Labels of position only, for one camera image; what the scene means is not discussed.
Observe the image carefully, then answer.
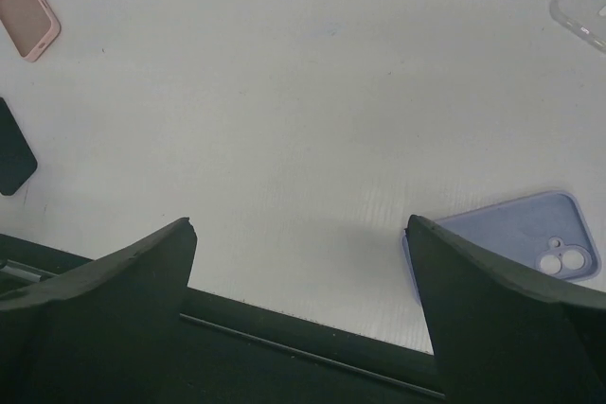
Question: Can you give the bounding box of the lavender phone case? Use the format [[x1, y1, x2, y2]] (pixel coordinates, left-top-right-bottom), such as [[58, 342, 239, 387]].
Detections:
[[401, 190, 602, 306]]

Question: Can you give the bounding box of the clear phone case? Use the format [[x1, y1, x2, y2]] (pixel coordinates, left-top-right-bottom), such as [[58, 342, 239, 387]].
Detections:
[[549, 0, 606, 53]]

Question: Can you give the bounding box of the pink phone case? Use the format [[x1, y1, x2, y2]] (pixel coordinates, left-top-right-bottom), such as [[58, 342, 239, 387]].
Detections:
[[1, 0, 61, 62]]

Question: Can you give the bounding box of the black phone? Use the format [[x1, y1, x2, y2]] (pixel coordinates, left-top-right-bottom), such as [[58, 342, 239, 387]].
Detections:
[[0, 98, 38, 196]]

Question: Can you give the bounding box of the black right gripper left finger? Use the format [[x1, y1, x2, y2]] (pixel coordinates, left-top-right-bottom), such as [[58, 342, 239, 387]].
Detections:
[[1, 218, 197, 403]]

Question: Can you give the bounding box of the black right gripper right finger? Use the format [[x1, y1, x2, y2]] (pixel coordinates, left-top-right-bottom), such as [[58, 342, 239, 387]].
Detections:
[[406, 216, 605, 403]]

